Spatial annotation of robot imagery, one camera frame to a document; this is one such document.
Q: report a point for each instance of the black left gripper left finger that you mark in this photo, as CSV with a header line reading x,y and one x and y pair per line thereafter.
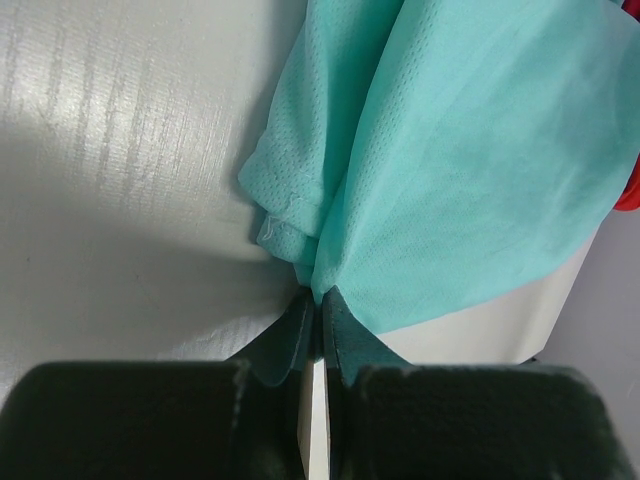
x,y
231,419

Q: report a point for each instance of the red t shirt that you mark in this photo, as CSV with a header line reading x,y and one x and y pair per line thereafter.
x,y
629,199

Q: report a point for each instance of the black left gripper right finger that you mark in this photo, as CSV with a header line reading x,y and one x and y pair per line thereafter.
x,y
390,419

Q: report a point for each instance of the teal t shirt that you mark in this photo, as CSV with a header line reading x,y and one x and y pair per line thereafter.
x,y
423,157

